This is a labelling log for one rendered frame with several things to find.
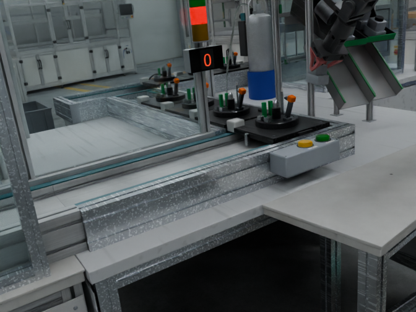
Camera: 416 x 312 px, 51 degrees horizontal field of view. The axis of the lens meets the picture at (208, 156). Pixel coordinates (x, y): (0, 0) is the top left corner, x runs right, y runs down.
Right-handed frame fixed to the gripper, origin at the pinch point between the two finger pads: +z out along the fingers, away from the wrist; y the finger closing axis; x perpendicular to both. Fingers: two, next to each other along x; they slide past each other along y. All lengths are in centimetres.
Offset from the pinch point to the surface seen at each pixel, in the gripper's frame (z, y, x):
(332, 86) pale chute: 7.0, -8.0, 2.8
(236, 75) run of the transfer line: 102, -35, -86
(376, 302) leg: -4, 23, 71
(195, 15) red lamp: -6.1, 37.4, -19.1
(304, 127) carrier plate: 9.2, 8.5, 15.9
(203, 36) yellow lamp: -2.0, 35.3, -14.7
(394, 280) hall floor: 96, -65, 58
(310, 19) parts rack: -4.0, -3.9, -17.7
